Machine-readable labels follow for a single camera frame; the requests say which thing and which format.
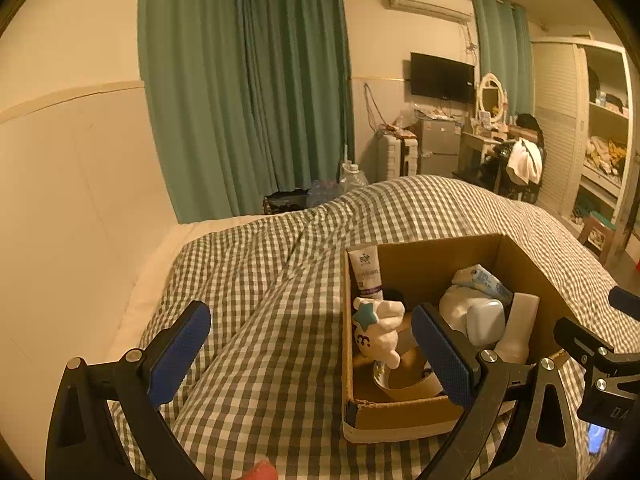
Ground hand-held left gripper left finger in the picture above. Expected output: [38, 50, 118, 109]
[45, 301, 212, 480]

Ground white towel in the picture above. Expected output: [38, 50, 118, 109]
[507, 139, 544, 185]

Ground white air conditioner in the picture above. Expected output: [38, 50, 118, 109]
[385, 0, 473, 24]

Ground white plush toy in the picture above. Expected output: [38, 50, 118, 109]
[351, 296, 406, 370]

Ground pale plastic bottle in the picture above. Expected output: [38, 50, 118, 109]
[494, 292, 541, 365]

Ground black wall television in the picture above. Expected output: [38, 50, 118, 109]
[410, 51, 476, 102]

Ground white louvred wardrobe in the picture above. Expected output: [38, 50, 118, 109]
[530, 37, 636, 261]

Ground oval white vanity mirror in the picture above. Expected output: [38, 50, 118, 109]
[476, 72, 508, 126]

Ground white ribbed suitcase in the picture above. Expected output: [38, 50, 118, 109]
[377, 132, 418, 181]

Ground green curtain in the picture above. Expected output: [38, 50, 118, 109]
[137, 0, 261, 223]
[471, 0, 536, 126]
[235, 0, 357, 211]

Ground small wooden stool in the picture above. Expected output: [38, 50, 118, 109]
[577, 211, 618, 256]

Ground wall cables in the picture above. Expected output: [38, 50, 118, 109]
[362, 82, 385, 130]

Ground floral tissue packet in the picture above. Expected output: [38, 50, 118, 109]
[452, 264, 515, 306]

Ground chair with white cloth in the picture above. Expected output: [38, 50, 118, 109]
[480, 142, 543, 206]

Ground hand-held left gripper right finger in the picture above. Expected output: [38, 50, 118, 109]
[411, 302, 583, 480]

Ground black patterned case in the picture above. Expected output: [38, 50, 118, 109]
[262, 187, 313, 214]

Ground white plastic case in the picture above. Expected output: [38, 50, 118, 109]
[465, 298, 506, 347]

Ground black bag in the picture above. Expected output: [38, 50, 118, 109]
[515, 114, 543, 143]

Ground white cream tube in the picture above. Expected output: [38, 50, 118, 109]
[348, 244, 385, 301]

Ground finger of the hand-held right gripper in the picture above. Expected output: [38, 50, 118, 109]
[608, 286, 640, 321]
[552, 316, 618, 376]

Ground vanity desk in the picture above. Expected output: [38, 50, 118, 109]
[460, 130, 516, 168]

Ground cardboard box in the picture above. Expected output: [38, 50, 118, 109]
[341, 233, 581, 443]

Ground pile of yellow clothes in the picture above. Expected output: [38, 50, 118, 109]
[585, 135, 628, 177]

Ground white bed sheet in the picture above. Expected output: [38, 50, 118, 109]
[102, 212, 301, 361]

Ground brown tape roll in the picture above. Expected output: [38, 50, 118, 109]
[372, 355, 446, 403]

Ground checkered blanket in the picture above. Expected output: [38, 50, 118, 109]
[107, 175, 640, 480]

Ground smartphone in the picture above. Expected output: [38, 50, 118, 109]
[586, 422, 608, 456]

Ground silver small fridge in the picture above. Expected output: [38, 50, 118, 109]
[416, 117, 462, 177]

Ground clear water jug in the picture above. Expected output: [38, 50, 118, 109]
[340, 162, 371, 193]

